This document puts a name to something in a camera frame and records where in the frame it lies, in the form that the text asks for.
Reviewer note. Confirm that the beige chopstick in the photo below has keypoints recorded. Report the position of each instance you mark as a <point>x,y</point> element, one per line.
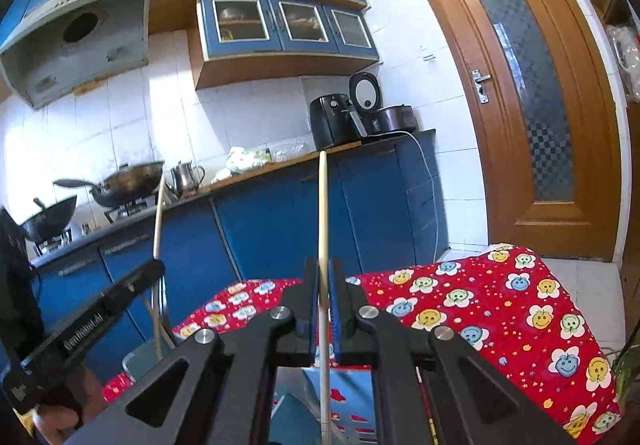
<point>158,225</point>
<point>323,205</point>

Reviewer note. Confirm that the steel kettle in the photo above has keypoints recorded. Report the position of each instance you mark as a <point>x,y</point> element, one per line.
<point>186,180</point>

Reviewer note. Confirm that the small black wok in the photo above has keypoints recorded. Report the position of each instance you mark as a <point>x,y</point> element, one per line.
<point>47,222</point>

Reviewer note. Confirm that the gas stove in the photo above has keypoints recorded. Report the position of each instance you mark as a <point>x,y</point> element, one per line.
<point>127,212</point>

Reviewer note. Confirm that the wooden door with glass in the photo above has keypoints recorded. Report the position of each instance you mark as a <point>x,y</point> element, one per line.
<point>590,150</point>

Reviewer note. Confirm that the white crumpled bag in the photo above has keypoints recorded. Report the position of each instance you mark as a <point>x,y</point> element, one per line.
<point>242,161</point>

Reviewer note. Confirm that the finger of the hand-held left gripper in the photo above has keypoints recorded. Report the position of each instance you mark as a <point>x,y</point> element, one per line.
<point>137,282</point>

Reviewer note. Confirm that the grey range hood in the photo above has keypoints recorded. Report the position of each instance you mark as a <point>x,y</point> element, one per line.
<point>80,50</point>

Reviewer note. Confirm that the blue kitchen base cabinets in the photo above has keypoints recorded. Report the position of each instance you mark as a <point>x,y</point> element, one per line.
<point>270,220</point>

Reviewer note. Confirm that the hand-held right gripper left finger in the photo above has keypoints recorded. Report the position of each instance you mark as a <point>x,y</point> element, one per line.
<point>311,315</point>

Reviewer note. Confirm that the red smiley flower tablecloth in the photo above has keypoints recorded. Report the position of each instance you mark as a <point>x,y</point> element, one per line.
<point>500,305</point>

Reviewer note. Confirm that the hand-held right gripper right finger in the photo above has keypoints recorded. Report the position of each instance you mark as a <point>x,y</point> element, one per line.
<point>336,315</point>

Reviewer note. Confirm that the plastic bags on counter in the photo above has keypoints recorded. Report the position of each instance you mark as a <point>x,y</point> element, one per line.
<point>295,156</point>

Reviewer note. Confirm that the person's left hand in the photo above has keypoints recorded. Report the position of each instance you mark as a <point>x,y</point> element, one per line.
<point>92,400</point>

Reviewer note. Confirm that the black air fryer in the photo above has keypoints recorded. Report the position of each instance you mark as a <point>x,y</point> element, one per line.
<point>330,122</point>

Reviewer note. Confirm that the white wall switch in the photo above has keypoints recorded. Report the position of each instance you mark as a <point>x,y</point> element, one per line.
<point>427,53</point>

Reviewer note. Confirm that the green plant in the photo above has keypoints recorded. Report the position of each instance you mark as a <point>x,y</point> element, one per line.
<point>627,365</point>

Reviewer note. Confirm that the glass-door wall cabinet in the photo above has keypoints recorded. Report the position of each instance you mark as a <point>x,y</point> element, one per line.
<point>280,32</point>

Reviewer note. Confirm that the white plastic bag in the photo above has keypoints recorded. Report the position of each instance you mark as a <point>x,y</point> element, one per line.
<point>629,60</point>

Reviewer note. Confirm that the black rice cooker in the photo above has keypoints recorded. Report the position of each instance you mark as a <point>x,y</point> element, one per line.
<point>392,117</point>

